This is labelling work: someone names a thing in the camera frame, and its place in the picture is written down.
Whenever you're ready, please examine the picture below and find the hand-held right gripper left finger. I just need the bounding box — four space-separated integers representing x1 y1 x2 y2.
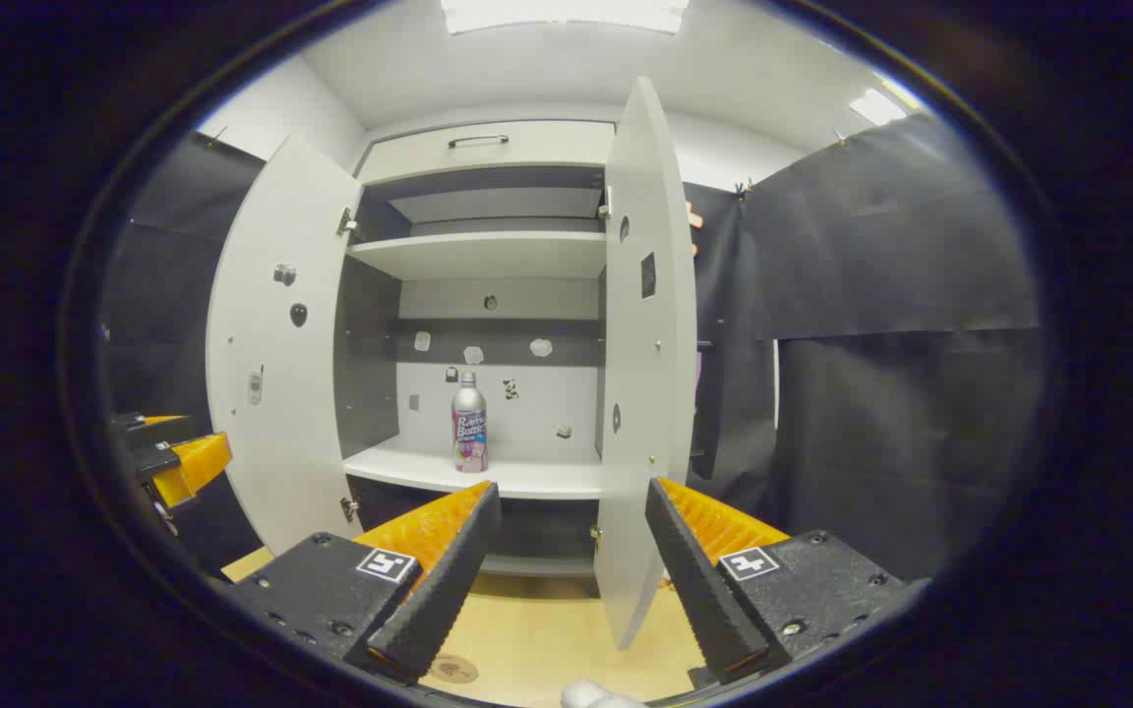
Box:
222 481 503 684

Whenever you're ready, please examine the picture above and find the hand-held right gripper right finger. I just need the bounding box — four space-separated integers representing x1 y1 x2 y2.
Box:
645 477 927 687

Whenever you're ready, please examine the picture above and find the white cabinet door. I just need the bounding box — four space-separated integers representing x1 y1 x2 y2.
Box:
593 76 698 650
206 133 363 557

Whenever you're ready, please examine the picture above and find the silver bottle with pink label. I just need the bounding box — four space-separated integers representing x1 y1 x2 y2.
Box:
451 371 489 474

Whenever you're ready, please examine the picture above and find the white cabinet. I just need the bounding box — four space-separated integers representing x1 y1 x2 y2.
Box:
335 120 617 581

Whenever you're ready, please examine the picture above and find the white cabinet drawer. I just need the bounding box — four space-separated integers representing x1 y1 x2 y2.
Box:
358 120 617 185

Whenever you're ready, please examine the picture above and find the black backdrop cloth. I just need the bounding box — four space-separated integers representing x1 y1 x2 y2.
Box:
99 113 1044 581

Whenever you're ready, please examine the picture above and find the small ceiling light panel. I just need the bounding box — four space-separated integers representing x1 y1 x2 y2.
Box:
849 87 909 127

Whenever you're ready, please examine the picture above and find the large ceiling light panel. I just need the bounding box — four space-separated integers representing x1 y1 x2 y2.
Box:
441 0 690 36

